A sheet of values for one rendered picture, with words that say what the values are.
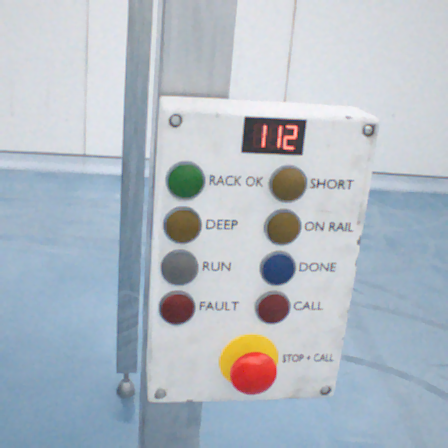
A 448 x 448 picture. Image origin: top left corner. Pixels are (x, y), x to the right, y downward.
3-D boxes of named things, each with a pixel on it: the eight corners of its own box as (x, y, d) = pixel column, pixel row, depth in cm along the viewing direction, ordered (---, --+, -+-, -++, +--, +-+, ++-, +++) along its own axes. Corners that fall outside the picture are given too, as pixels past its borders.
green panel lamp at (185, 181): (203, 201, 50) (206, 165, 49) (166, 200, 50) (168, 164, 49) (201, 197, 51) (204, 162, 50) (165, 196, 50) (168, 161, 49)
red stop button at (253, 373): (276, 398, 55) (282, 358, 54) (229, 400, 54) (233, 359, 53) (264, 368, 59) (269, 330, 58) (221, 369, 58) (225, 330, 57)
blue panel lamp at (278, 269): (293, 286, 54) (298, 256, 53) (261, 286, 53) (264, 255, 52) (291, 282, 55) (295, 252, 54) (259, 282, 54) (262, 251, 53)
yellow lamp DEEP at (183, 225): (199, 245, 51) (202, 211, 50) (164, 244, 51) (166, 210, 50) (198, 240, 52) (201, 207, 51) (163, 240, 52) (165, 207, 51)
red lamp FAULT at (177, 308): (193, 326, 54) (196, 296, 53) (159, 326, 53) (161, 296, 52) (192, 321, 54) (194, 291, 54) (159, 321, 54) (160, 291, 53)
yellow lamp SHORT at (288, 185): (305, 203, 51) (309, 169, 50) (270, 202, 51) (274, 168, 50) (302, 200, 52) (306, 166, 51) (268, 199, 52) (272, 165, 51)
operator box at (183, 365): (334, 398, 60) (382, 118, 51) (148, 404, 57) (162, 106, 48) (315, 363, 65) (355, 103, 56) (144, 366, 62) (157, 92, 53)
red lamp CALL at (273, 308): (288, 325, 55) (292, 296, 54) (256, 325, 55) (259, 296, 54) (286, 320, 56) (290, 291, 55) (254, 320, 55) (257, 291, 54)
